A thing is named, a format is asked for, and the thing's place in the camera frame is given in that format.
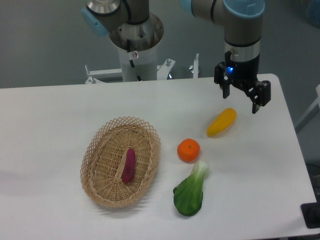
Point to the orange tangerine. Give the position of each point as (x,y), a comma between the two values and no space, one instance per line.
(188,150)

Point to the black box at edge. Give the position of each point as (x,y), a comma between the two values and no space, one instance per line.
(311,214)

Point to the purple sweet potato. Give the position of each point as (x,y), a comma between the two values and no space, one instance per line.
(128,172)

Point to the white furniture leg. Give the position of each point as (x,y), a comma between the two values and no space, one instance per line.
(309,113)

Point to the white metal base frame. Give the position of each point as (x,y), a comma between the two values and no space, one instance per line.
(167,71)

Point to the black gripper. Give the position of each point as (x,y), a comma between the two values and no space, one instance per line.
(243,74)

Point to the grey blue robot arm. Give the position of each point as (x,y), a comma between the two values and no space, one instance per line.
(241,20)

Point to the green bok choy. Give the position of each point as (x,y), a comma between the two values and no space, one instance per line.
(188,195)

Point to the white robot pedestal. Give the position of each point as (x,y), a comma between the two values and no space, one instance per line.
(137,44)

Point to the yellow corn cob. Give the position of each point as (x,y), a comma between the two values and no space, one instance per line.
(224,120)

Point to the woven wicker basket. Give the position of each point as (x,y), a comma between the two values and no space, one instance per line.
(105,158)

